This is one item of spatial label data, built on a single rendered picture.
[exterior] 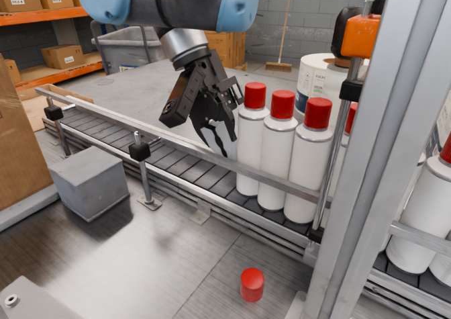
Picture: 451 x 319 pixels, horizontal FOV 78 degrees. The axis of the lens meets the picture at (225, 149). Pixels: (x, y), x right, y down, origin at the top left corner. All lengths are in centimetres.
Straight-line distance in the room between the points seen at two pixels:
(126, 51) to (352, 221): 246
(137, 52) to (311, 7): 306
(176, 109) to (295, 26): 456
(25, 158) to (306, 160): 51
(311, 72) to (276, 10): 422
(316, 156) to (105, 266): 37
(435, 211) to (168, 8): 39
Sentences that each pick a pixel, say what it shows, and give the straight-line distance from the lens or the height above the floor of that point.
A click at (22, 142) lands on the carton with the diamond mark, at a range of 64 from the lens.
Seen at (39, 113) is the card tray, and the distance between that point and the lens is 114.
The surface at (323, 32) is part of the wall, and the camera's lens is 486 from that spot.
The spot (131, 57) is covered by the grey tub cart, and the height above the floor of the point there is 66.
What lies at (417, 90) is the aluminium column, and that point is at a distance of 20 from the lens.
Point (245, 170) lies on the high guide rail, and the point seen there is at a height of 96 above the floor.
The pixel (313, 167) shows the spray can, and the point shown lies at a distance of 41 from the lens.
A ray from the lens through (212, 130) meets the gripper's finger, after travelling 50.
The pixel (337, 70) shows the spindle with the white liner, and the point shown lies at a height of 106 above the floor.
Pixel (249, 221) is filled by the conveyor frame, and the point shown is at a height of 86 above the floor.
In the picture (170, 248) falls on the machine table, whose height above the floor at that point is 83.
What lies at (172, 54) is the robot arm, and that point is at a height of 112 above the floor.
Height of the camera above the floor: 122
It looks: 31 degrees down
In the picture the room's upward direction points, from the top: straight up
